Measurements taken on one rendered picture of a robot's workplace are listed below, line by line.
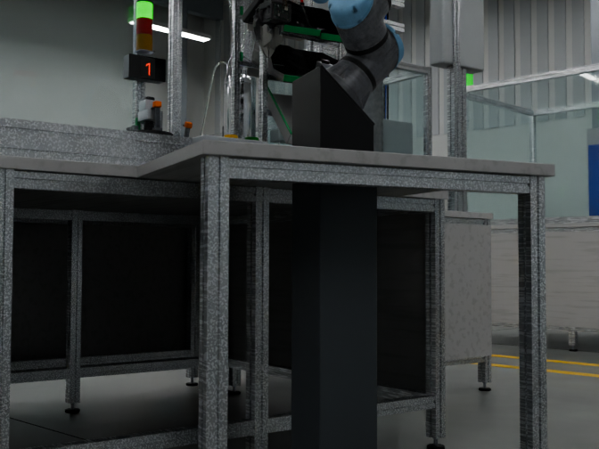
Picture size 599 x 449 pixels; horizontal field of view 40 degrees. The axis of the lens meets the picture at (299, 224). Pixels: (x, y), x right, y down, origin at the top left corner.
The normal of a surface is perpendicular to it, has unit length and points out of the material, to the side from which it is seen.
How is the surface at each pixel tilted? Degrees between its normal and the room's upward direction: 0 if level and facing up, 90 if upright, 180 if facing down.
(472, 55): 90
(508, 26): 90
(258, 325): 90
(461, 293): 90
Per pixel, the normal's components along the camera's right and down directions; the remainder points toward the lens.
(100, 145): 0.60, -0.04
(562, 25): -0.70, -0.04
